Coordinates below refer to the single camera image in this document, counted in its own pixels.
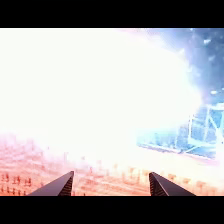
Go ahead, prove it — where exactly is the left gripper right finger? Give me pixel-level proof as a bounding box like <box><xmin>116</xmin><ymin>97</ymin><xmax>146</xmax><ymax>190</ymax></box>
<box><xmin>148</xmin><ymin>171</ymin><xmax>197</xmax><ymax>197</ymax></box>

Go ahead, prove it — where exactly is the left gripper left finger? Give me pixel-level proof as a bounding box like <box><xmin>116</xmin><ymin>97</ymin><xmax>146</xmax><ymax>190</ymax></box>
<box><xmin>27</xmin><ymin>170</ymin><xmax>75</xmax><ymax>197</ymax></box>

